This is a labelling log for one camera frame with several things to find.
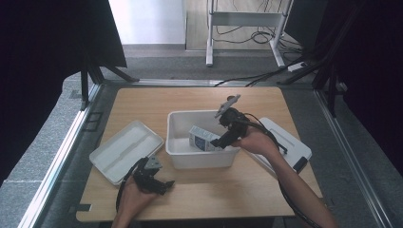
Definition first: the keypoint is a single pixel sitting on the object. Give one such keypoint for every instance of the aluminium rail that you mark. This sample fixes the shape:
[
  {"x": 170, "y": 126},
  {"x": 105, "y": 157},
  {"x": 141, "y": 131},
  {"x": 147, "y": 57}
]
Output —
[
  {"x": 351, "y": 158},
  {"x": 57, "y": 164},
  {"x": 177, "y": 82}
]

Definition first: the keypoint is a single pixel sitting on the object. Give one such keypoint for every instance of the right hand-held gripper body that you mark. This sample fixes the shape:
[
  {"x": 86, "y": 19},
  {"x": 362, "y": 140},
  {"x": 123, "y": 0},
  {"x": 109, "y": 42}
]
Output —
[{"x": 237, "y": 125}]

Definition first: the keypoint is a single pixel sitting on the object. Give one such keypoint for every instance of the white box lid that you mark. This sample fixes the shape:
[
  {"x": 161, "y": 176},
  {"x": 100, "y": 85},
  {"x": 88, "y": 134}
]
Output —
[{"x": 126, "y": 152}]

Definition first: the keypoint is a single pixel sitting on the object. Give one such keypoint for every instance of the white power strip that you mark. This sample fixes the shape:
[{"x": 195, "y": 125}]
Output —
[{"x": 296, "y": 66}]

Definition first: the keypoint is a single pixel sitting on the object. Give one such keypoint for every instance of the white plastic storage box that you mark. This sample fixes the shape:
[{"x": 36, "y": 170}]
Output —
[{"x": 202, "y": 158}]

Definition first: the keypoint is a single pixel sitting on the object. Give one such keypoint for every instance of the person's left hand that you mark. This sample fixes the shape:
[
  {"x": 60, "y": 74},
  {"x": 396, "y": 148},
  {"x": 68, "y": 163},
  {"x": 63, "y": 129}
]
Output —
[{"x": 132, "y": 202}]

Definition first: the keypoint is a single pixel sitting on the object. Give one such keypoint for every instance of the grey and white carton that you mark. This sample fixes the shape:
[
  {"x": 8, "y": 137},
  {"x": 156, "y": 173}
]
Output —
[{"x": 201, "y": 141}]

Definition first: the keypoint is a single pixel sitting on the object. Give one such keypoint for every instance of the black floor bracket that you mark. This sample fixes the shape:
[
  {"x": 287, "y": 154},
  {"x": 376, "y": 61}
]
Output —
[{"x": 92, "y": 122}]

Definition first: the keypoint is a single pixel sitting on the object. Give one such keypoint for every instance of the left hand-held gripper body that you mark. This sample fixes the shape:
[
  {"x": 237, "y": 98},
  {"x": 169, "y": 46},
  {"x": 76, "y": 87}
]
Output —
[{"x": 143, "y": 177}]

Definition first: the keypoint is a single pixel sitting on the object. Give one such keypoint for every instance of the person's right hand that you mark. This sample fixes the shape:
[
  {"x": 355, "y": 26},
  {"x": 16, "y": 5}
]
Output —
[{"x": 258, "y": 142}]

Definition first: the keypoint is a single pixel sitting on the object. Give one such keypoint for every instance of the black metal stand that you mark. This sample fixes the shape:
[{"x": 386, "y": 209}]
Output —
[
  {"x": 331, "y": 91},
  {"x": 84, "y": 85}
]

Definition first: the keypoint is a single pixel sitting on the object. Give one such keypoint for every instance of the black curtain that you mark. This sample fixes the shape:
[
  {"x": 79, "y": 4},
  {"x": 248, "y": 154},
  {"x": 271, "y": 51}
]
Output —
[
  {"x": 41, "y": 63},
  {"x": 370, "y": 63}
]

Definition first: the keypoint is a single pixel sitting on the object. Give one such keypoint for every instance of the white metal desk frame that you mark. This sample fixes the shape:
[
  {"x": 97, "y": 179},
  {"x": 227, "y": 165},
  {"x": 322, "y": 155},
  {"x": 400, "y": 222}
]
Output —
[{"x": 247, "y": 19}]

